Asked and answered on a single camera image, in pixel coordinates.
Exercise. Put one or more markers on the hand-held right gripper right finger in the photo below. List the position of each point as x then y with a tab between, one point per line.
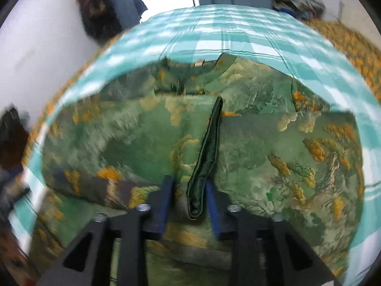
213	213

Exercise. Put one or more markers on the dark cloth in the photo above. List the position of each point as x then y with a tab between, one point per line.
139	7

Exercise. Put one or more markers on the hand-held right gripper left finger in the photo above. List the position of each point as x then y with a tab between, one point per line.
165	204

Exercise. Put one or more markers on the dark clothes pile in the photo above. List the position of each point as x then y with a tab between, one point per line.
287	7

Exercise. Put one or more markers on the green landscape print jacket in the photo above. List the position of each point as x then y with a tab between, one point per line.
262	143

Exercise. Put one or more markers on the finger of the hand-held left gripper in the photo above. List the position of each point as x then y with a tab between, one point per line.
12	175

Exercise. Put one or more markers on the teal plaid bed sheet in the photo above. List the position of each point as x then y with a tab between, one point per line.
226	23

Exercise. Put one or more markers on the black hanging coat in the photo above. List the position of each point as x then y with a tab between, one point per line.
101	18

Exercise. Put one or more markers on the orange floral bed sheet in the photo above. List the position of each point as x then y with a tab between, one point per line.
58	102

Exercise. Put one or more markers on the orange floral quilt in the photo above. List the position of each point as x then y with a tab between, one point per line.
351	44

